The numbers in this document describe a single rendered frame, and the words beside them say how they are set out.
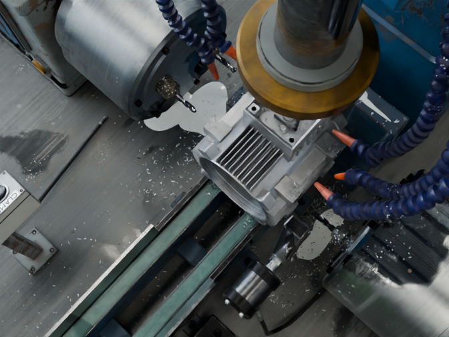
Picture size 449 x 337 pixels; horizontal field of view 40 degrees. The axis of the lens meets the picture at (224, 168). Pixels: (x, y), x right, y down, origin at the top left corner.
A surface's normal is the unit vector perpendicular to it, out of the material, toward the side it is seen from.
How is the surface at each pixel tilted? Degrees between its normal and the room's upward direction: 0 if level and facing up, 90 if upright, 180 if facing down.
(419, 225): 6
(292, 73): 0
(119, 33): 28
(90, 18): 32
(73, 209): 0
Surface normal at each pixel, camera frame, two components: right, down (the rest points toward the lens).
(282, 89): -0.01, -0.29
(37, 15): 0.74, 0.64
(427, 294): -0.32, 0.08
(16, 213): 0.68, 0.47
